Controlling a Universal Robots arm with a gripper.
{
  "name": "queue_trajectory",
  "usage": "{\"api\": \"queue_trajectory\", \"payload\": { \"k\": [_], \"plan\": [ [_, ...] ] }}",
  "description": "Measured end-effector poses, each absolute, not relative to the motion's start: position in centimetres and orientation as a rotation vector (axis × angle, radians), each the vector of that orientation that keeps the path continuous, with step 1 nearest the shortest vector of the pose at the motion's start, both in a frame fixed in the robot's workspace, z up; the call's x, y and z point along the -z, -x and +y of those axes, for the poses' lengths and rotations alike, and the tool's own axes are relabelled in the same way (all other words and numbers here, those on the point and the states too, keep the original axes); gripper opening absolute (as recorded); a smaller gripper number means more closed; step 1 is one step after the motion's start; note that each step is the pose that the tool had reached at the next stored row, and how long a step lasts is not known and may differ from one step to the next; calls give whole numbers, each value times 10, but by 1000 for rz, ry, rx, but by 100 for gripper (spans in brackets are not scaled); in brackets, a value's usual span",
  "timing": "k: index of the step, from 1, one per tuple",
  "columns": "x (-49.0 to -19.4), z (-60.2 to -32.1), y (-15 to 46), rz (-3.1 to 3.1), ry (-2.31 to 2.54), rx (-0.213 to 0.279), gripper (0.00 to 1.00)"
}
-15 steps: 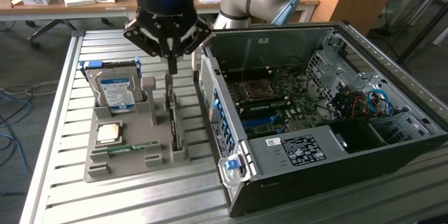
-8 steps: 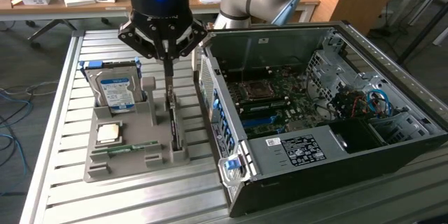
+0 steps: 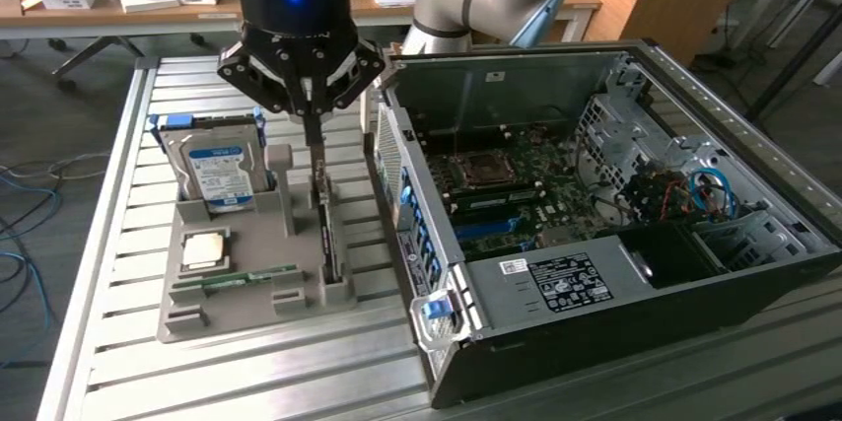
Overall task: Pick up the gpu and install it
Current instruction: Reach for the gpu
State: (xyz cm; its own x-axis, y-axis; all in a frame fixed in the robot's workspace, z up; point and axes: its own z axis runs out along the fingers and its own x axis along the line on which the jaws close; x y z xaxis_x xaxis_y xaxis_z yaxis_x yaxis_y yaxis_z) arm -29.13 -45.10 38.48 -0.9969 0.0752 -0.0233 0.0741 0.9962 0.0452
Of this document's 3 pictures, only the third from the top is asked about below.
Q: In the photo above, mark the grey power supply unit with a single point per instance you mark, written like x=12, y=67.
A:
x=513, y=288

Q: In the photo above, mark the hard disk with blue bracket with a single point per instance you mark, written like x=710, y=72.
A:
x=216, y=164

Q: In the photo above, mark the CPU chip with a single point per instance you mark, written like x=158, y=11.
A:
x=203, y=249

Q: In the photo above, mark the blue case latch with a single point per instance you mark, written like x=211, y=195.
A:
x=435, y=308

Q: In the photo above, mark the black installed RAM stick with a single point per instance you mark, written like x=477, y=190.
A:
x=494, y=199

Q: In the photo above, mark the grey plastic parts rack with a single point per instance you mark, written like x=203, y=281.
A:
x=257, y=243

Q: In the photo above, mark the open black PC case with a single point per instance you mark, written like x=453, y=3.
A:
x=591, y=342

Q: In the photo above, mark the CPU socket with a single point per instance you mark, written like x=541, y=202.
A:
x=483, y=167

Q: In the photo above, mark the black graphics card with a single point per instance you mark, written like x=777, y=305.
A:
x=327, y=224

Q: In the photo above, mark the metal disk bay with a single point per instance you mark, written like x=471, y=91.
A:
x=750, y=243

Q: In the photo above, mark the wooden desk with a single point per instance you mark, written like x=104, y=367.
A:
x=99, y=17

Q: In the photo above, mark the black fan shroud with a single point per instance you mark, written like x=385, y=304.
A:
x=672, y=253

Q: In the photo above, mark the green motherboard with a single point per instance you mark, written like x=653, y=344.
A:
x=559, y=194

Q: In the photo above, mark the blue expansion slot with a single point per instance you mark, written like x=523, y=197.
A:
x=487, y=228

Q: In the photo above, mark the green RAM stick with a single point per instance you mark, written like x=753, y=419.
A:
x=230, y=277

